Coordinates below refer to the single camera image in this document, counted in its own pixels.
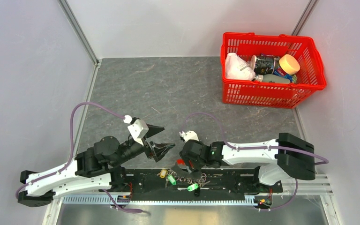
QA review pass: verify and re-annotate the dark can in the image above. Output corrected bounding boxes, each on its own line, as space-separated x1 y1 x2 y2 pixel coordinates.
250 54 280 75

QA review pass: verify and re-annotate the yellow tagged key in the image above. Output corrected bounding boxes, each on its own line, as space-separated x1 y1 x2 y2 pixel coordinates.
157 169 168 179

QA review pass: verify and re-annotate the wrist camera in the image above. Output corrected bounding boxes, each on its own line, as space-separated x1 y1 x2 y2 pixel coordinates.
179 130 199 142
127 119 149 146

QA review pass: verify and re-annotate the red black keyring holder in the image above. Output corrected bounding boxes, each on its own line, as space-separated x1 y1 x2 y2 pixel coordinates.
167 159 210 188

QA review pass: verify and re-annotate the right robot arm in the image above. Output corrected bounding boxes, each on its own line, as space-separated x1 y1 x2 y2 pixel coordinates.
180 131 315 192

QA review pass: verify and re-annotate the grey green bottle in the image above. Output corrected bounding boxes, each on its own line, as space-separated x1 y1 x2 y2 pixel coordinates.
256 74 291 84

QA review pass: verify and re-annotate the jar with beige lid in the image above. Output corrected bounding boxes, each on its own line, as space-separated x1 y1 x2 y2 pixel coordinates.
273 54 300 77

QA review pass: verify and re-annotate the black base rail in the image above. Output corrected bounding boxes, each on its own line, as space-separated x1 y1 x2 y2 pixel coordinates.
108 169 283 201

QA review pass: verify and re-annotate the grey slotted cable duct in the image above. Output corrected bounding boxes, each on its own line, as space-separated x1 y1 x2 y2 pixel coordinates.
62 194 258 207

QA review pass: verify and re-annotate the red plastic basket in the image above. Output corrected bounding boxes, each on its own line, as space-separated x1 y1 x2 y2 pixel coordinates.
220 32 327 109

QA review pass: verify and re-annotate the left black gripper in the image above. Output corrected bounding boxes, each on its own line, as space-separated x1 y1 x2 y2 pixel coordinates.
112 123 176 168

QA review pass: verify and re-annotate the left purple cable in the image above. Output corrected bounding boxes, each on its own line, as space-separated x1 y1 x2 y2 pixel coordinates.
15 102 151 215

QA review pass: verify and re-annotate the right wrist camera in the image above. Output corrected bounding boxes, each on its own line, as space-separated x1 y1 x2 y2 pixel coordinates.
179 130 199 142

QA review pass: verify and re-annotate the white plastic bag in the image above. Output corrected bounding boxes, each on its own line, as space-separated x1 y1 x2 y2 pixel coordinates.
225 53 256 81

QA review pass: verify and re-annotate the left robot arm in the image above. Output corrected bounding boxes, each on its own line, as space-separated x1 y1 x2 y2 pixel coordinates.
16 124 175 207

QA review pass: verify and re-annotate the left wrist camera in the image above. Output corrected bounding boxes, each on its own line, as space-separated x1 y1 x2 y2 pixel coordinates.
127 119 149 146

